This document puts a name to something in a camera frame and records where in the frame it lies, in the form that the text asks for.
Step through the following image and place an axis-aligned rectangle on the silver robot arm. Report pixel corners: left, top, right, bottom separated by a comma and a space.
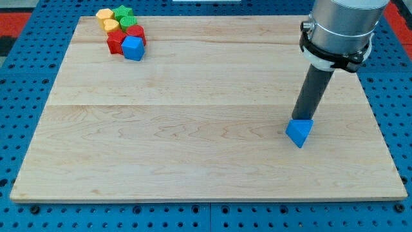
299, 0, 389, 73

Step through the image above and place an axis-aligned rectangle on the yellow hexagon block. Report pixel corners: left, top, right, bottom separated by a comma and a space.
95, 8, 115, 29

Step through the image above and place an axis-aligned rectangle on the wooden board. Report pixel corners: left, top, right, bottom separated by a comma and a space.
10, 15, 407, 204

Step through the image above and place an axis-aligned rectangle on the blue triangle block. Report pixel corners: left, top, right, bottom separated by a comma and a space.
285, 119, 314, 148

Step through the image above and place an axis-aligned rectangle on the blue cube block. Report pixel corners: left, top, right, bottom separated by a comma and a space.
122, 35, 145, 61

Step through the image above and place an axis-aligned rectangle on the red cylinder block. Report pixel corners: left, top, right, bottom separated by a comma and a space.
126, 24, 146, 46

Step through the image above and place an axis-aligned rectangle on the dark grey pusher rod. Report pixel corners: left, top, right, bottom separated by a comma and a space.
292, 64, 333, 120

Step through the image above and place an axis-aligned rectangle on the red star block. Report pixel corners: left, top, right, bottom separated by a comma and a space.
106, 29, 127, 55

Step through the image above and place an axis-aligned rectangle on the green cylinder block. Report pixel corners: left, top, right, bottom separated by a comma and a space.
119, 16, 138, 32

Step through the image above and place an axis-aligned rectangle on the yellow heart block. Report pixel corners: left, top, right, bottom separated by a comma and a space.
103, 19, 120, 33

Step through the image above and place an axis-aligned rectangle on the green star block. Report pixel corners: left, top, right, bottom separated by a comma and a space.
112, 5, 134, 21

